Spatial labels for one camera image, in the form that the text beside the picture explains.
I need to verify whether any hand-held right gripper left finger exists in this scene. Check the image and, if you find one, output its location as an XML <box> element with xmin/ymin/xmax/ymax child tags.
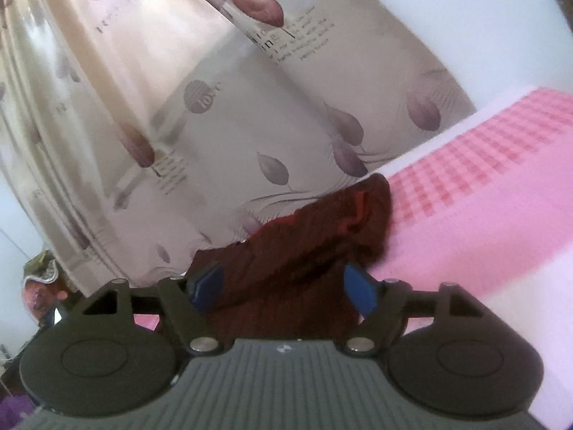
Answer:
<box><xmin>67</xmin><ymin>265</ymin><xmax>225</xmax><ymax>360</ymax></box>

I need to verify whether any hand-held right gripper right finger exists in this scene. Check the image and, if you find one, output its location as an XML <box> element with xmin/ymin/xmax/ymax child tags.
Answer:
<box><xmin>343</xmin><ymin>264</ymin><xmax>491</xmax><ymax>360</ymax></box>

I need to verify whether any dark red patterned garment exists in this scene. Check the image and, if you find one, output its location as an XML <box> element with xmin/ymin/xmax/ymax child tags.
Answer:
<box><xmin>186</xmin><ymin>173</ymin><xmax>395</xmax><ymax>341</ymax></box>

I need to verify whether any pink checkered bed sheet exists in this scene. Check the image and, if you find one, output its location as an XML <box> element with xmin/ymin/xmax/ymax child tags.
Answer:
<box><xmin>134</xmin><ymin>84</ymin><xmax>573</xmax><ymax>430</ymax></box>

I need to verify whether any colourful patterned cloth bundle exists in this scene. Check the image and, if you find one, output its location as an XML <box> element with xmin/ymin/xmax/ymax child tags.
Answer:
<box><xmin>20</xmin><ymin>251</ymin><xmax>70</xmax><ymax>323</ymax></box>

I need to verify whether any beige leaf print curtain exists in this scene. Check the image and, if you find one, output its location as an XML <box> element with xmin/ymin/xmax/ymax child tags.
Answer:
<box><xmin>0</xmin><ymin>0</ymin><xmax>478</xmax><ymax>288</ymax></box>

